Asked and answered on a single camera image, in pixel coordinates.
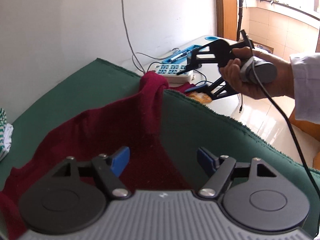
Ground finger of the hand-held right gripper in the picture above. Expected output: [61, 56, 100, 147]
[176, 38, 226, 75]
[185, 76, 238, 101]

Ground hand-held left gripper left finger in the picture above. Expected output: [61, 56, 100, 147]
[51, 146, 131, 201]

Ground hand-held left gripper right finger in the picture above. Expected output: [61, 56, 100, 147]
[197, 146, 277, 198]

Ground red knitted sweater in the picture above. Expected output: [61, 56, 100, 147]
[0, 71, 198, 240]

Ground green striped folded clothes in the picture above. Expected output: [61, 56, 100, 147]
[0, 108, 14, 160]

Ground person's right hand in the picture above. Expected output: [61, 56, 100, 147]
[218, 47, 294, 101]

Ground orange packet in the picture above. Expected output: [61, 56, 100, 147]
[187, 92, 212, 104]

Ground black charger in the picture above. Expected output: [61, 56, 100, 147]
[187, 55, 202, 69]

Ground green table cloth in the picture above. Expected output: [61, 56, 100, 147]
[0, 58, 320, 240]

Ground white power strip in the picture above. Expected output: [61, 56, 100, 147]
[154, 64, 194, 83]

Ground blue tray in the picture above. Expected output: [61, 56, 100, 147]
[162, 44, 200, 64]

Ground black pole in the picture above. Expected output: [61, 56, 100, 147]
[236, 0, 245, 38]

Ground wooden furniture piece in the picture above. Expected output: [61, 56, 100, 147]
[289, 115, 320, 142]

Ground wooden door frame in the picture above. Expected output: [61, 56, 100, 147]
[214, 0, 238, 42]

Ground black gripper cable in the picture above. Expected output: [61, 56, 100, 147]
[249, 56, 320, 239]

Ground grey wall cable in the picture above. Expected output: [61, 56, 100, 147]
[118, 0, 163, 75]

